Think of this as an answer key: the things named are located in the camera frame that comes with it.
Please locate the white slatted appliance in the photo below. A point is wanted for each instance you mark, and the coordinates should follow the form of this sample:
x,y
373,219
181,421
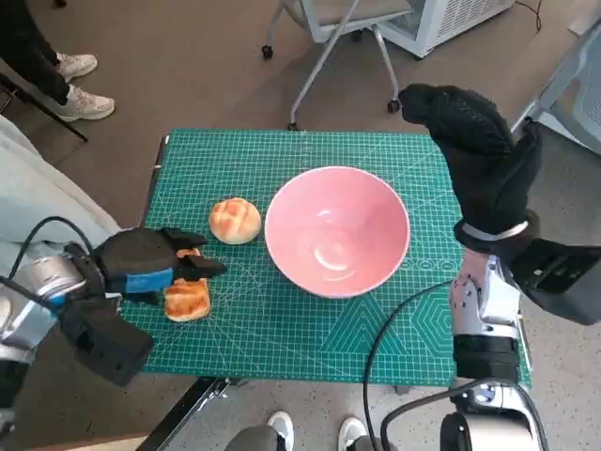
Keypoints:
x,y
446,19

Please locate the black metal chair leg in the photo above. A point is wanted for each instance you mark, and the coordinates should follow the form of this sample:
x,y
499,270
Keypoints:
x,y
42,110

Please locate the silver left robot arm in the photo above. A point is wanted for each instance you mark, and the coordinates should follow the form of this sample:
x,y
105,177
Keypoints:
x,y
47,277

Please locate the long braided toy bread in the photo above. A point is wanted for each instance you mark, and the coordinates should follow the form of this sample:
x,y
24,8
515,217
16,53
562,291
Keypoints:
x,y
188,303

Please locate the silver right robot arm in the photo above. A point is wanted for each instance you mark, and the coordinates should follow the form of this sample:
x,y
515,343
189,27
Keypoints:
x,y
483,319

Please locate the light blue mesh chair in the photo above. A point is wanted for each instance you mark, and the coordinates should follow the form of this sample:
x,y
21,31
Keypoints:
x,y
577,94

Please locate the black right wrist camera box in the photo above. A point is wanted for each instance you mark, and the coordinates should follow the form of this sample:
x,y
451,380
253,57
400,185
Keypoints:
x,y
559,282

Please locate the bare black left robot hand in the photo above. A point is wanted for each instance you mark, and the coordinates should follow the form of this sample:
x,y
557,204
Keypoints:
x,y
136,258

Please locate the round toy bread bun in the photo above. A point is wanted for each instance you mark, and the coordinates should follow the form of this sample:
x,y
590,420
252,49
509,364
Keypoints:
x,y
235,221

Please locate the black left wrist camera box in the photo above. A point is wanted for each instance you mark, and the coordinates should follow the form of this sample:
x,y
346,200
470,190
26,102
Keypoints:
x,y
108,343

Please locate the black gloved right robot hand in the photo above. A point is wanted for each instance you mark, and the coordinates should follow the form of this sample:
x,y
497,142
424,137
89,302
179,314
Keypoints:
x,y
483,155

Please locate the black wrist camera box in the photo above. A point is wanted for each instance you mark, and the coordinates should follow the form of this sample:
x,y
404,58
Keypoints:
x,y
559,282
108,343

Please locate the grey office chair on castors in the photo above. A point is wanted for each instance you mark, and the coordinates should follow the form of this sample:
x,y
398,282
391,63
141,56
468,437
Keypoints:
x,y
338,19

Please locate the black metal table leg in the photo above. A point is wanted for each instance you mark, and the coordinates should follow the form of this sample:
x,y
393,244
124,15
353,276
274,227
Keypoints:
x,y
183,413

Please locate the light grey cloth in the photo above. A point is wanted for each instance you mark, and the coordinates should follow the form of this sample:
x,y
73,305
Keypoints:
x,y
42,197

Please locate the person with white shoes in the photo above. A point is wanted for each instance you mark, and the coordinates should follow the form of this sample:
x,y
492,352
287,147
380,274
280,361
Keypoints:
x,y
28,47

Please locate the green cutting mat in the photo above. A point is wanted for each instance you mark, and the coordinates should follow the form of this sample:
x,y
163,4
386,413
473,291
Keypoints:
x,y
282,338

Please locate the pink bowl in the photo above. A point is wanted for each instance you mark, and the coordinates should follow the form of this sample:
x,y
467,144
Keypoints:
x,y
338,235

